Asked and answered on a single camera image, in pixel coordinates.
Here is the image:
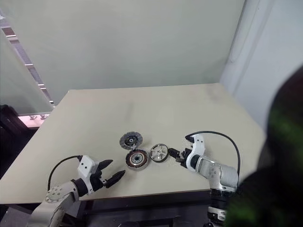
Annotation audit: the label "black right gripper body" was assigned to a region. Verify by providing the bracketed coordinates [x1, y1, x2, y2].
[179, 138, 195, 168]

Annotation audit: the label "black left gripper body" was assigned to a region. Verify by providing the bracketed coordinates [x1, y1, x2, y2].
[89, 165, 107, 192]

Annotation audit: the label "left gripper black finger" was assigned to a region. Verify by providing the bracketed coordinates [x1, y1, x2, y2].
[98, 159, 114, 173]
[105, 170, 126, 189]

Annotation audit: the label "silver spoked rotor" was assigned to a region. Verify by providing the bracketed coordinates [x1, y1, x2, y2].
[149, 143, 169, 164]

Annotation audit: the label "grey round motor lid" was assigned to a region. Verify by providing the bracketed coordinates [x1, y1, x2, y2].
[119, 131, 143, 151]

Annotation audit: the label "round motor housing copper windings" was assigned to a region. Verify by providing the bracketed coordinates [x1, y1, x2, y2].
[125, 148, 150, 171]

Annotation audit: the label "dark blurred rounded shape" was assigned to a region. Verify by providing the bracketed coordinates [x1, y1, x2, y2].
[223, 65, 303, 227]

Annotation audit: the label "dark cabinet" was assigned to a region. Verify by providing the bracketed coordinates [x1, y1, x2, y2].
[0, 104, 41, 181]

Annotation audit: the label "frosted glass partition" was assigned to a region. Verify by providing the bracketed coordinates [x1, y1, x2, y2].
[0, 29, 54, 114]

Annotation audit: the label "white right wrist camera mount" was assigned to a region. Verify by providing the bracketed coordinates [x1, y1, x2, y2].
[185, 133, 206, 170]

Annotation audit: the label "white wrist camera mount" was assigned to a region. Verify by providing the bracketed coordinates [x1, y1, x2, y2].
[185, 133, 206, 170]
[77, 155, 101, 196]

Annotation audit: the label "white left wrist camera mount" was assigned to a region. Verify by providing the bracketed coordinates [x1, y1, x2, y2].
[77, 155, 101, 196]

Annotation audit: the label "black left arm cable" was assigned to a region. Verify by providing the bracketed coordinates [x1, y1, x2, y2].
[48, 155, 83, 190]

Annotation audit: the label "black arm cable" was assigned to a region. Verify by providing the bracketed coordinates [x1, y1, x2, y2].
[48, 155, 83, 190]
[185, 131, 241, 188]

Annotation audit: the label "dark table frame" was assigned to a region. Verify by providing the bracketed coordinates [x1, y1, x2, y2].
[60, 189, 212, 227]

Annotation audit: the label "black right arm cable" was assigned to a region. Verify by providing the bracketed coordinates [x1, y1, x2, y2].
[185, 131, 241, 188]

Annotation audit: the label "ribbed metal rail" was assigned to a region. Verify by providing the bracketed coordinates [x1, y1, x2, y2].
[0, 9, 56, 110]

